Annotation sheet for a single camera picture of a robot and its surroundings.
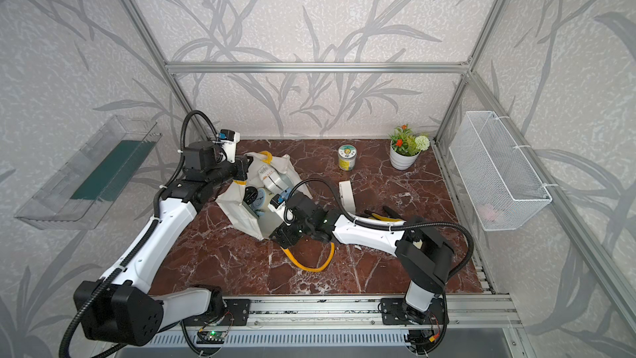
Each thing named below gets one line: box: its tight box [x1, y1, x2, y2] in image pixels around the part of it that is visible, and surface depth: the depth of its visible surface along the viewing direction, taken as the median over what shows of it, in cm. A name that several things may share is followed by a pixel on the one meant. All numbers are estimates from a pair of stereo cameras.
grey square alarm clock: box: [257, 164, 290, 195], surface depth 92 cm
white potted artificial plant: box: [387, 124, 430, 171], surface depth 101 cm
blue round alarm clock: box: [250, 188, 266, 216], surface depth 93 cm
